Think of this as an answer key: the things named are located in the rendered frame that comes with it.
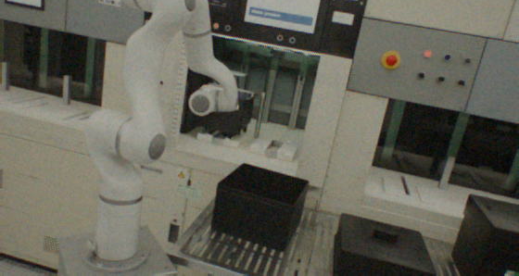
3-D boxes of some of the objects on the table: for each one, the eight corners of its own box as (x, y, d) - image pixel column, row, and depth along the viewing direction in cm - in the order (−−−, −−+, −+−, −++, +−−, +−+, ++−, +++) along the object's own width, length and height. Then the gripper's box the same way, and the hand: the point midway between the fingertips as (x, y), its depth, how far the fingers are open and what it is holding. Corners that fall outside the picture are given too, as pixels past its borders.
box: (469, 297, 137) (495, 227, 130) (448, 253, 164) (468, 193, 157) (566, 322, 132) (597, 251, 126) (528, 272, 160) (551, 211, 153)
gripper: (234, 90, 155) (240, 83, 173) (189, 81, 156) (200, 76, 174) (230, 110, 157) (237, 101, 175) (186, 102, 158) (197, 94, 176)
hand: (218, 89), depth 173 cm, fingers open, 4 cm apart
